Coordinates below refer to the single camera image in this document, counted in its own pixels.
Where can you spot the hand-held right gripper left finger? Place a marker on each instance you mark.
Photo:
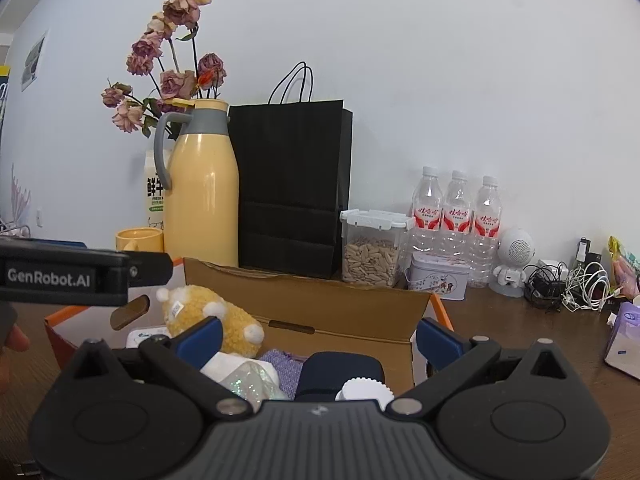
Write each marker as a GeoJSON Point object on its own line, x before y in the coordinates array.
{"type": "Point", "coordinates": [200, 337]}

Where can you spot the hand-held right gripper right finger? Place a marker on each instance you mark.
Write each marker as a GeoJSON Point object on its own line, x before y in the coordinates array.
{"type": "Point", "coordinates": [437, 345]}

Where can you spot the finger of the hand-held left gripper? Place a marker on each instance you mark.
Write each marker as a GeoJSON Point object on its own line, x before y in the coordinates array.
{"type": "Point", "coordinates": [75, 244]}
{"type": "Point", "coordinates": [150, 269]}

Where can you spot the white face mask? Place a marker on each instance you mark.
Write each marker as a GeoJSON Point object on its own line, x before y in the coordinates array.
{"type": "Point", "coordinates": [220, 365]}

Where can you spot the yellow spotted plush toy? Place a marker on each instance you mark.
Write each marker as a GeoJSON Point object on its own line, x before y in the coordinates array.
{"type": "Point", "coordinates": [235, 325]}

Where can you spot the white jar of pellets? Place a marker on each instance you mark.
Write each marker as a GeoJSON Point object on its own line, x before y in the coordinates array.
{"type": "Point", "coordinates": [150, 335]}

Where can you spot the iridescent ball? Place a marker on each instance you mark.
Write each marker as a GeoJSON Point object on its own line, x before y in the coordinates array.
{"type": "Point", "coordinates": [250, 382]}

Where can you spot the white ribbed cap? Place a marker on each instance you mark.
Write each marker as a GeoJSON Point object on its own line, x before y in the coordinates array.
{"type": "Point", "coordinates": [362, 390]}

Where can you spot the purple knitted pouch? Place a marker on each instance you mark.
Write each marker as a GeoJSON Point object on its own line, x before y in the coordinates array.
{"type": "Point", "coordinates": [285, 370]}

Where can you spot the navy zip case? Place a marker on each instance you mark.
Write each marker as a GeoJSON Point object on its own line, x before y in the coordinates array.
{"type": "Point", "coordinates": [340, 367]}

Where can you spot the red cardboard box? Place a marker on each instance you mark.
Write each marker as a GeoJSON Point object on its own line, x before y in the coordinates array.
{"type": "Point", "coordinates": [325, 310]}

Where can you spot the person's left hand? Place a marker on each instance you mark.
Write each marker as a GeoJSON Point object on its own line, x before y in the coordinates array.
{"type": "Point", "coordinates": [17, 338]}

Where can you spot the yellow mug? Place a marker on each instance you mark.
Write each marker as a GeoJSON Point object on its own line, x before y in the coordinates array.
{"type": "Point", "coordinates": [145, 240]}

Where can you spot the metal storage rack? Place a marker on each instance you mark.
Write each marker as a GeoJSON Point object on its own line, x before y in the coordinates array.
{"type": "Point", "coordinates": [12, 229]}

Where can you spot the white printed tin box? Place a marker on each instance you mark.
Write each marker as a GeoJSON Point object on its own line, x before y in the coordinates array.
{"type": "Point", "coordinates": [437, 280]}

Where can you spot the white milk carton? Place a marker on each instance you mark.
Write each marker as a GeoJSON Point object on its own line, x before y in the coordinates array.
{"type": "Point", "coordinates": [155, 195]}

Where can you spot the yellow thermos jug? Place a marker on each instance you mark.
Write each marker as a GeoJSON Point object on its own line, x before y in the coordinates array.
{"type": "Point", "coordinates": [200, 200]}

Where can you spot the clear seed container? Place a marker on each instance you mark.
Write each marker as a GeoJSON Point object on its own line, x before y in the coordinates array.
{"type": "Point", "coordinates": [370, 260]}

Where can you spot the white robot speaker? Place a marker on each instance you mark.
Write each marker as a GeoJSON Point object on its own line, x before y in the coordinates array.
{"type": "Point", "coordinates": [515, 250]}

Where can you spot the red label water bottle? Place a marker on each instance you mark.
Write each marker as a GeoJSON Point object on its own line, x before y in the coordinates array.
{"type": "Point", "coordinates": [427, 210]}
{"type": "Point", "coordinates": [457, 212]}
{"type": "Point", "coordinates": [486, 230]}

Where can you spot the white power adapter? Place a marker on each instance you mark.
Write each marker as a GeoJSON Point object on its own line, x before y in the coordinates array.
{"type": "Point", "coordinates": [552, 269]}

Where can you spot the black paper bag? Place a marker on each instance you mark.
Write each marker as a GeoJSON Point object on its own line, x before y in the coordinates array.
{"type": "Point", "coordinates": [290, 185]}

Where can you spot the small spray bottle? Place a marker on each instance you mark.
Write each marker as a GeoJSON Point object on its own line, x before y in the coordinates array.
{"type": "Point", "coordinates": [582, 250]}

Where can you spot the purple tissue pack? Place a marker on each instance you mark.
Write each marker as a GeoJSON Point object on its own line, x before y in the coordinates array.
{"type": "Point", "coordinates": [625, 340]}

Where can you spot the dried pink flower bouquet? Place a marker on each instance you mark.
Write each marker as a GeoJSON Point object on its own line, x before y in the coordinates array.
{"type": "Point", "coordinates": [175, 82]}

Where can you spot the colourful snack packet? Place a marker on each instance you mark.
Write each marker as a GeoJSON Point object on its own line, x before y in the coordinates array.
{"type": "Point", "coordinates": [627, 265]}

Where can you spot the white wall outlet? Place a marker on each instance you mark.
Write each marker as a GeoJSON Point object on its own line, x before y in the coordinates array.
{"type": "Point", "coordinates": [39, 217]}

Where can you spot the purple wall sticker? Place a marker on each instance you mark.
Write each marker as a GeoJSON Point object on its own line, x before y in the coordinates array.
{"type": "Point", "coordinates": [21, 195]}

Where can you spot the wall poster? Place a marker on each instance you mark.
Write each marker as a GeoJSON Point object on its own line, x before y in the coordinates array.
{"type": "Point", "coordinates": [34, 60]}

